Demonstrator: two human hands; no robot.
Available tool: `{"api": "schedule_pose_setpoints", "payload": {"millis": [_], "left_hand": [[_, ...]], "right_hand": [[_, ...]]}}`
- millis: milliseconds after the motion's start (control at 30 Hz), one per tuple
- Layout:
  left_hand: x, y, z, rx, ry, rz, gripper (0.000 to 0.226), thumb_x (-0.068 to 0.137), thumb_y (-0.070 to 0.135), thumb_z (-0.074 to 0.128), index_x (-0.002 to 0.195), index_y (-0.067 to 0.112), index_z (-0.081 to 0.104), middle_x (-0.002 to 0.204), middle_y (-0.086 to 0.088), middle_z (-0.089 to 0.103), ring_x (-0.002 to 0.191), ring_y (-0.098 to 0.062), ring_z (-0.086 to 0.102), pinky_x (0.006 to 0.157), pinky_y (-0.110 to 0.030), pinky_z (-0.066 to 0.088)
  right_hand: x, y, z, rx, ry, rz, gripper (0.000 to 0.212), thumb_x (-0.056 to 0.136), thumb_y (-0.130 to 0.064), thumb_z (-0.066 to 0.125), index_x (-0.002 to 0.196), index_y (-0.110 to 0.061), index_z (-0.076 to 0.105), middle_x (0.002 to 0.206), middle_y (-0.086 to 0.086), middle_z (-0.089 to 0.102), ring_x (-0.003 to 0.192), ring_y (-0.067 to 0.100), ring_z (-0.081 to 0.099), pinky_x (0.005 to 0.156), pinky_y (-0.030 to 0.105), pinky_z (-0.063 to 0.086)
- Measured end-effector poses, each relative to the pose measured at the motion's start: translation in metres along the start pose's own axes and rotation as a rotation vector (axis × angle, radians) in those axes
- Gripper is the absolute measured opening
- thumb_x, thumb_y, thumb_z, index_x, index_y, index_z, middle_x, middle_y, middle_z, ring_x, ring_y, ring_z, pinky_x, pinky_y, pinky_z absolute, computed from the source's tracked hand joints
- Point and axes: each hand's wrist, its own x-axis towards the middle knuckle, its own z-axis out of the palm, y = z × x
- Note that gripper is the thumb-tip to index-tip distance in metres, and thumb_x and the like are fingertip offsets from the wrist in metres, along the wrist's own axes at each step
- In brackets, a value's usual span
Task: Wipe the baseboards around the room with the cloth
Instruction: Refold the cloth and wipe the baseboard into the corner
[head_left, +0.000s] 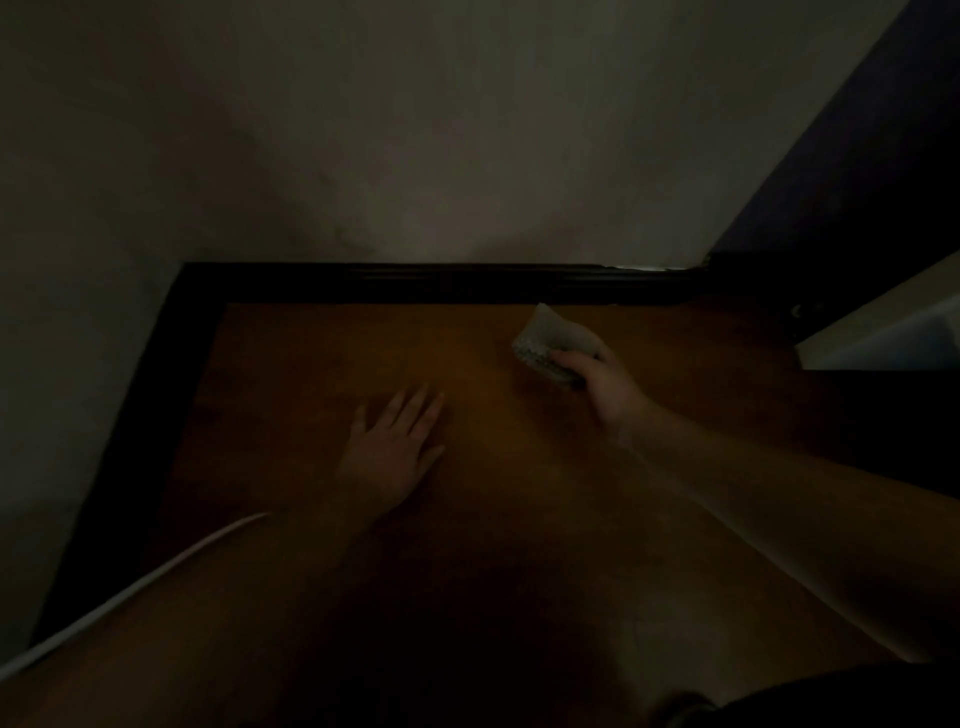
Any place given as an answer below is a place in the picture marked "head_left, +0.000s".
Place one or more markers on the person's right forearm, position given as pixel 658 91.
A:
pixel 810 510

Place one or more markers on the grey cleaning cloth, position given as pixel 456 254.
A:
pixel 551 334

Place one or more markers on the person's left forearm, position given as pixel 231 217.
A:
pixel 172 622

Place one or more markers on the person's left hand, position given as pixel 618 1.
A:
pixel 386 457

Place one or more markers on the person's right hand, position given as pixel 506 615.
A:
pixel 611 390

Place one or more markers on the black shorts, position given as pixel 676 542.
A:
pixel 825 697

